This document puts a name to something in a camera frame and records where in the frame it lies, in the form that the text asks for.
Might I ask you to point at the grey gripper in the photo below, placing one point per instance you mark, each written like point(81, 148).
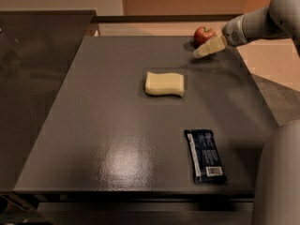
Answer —
point(232, 35)

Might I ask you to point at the red apple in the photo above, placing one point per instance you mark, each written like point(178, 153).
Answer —
point(202, 34)

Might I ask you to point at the yellow sponge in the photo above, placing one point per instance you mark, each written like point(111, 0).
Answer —
point(164, 84)

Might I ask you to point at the dark blue snack wrapper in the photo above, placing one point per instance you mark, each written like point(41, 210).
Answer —
point(206, 162)

